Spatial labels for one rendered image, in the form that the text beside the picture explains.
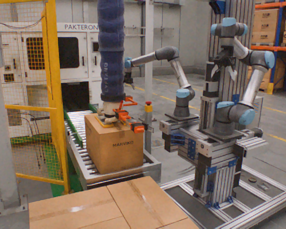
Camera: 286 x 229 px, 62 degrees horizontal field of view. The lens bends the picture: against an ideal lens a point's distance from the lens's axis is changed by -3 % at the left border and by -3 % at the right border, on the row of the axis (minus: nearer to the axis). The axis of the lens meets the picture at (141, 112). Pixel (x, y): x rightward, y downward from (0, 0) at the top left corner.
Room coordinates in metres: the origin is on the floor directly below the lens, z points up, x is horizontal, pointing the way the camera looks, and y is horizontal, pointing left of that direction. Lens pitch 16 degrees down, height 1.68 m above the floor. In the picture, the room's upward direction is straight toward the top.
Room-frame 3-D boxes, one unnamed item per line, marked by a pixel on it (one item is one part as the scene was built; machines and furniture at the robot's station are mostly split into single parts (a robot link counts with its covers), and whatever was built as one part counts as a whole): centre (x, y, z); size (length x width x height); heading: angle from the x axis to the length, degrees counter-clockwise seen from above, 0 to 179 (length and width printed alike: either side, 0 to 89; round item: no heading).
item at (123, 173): (1.88, 0.13, 0.58); 0.70 x 0.03 x 0.06; 115
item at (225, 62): (1.44, -0.50, 1.61); 0.09 x 0.08 x 0.12; 133
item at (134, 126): (1.66, 0.03, 1.08); 0.08 x 0.07 x 0.05; 24
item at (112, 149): (2.21, 0.29, 0.75); 0.60 x 0.40 x 0.40; 25
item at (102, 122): (2.17, 0.35, 0.97); 0.34 x 0.10 x 0.05; 24
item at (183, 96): (2.13, -0.37, 1.20); 0.13 x 0.12 x 0.14; 150
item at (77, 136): (3.15, 1.02, 0.60); 1.60 x 0.10 x 0.09; 25
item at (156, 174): (1.87, 0.13, 0.48); 0.70 x 0.03 x 0.15; 115
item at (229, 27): (1.44, -0.49, 1.76); 0.09 x 0.08 x 0.11; 127
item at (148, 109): (2.61, -0.08, 0.50); 0.07 x 0.07 x 1.00; 25
